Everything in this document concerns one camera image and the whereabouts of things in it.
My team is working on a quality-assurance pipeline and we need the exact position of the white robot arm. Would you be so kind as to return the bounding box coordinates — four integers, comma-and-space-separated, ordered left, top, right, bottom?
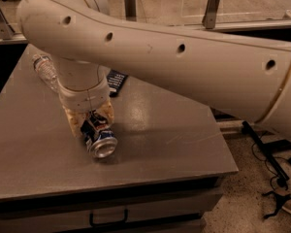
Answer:
16, 0, 291, 142

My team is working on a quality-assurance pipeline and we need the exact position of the right metal glass bracket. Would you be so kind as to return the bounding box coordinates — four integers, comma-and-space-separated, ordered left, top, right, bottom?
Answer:
202, 0, 220, 29

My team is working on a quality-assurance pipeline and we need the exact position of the black floor stand bar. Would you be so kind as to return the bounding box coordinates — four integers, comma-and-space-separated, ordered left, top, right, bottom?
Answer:
242, 121, 289, 186

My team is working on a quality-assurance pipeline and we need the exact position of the black drawer handle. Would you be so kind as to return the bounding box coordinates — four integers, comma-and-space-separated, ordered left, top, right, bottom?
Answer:
89, 209, 128, 228

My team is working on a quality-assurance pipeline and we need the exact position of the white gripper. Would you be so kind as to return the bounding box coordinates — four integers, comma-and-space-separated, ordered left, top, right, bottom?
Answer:
58, 77, 114, 138

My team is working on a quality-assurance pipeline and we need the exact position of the grey cabinet with drawers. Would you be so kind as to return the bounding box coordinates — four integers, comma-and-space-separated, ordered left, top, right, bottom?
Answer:
0, 48, 237, 233

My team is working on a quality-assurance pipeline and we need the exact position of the blue pepsi can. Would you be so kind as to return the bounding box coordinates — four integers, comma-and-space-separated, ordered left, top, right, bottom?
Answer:
81, 111, 117, 158

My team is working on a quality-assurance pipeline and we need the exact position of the clear plastic water bottle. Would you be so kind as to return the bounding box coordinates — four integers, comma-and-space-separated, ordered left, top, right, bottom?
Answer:
32, 54, 58, 93

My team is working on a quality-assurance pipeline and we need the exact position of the glass barrier panel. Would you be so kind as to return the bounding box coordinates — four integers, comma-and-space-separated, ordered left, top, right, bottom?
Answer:
0, 0, 291, 36

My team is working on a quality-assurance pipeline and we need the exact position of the dark blue snack packet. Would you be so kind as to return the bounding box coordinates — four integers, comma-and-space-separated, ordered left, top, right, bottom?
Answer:
107, 70, 128, 97

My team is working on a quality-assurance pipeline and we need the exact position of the middle metal glass bracket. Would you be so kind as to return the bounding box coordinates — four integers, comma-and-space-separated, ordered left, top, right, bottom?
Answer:
124, 0, 137, 21

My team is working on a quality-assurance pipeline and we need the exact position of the black clamp on floor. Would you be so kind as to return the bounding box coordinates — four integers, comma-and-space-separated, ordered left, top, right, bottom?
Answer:
262, 191, 291, 219

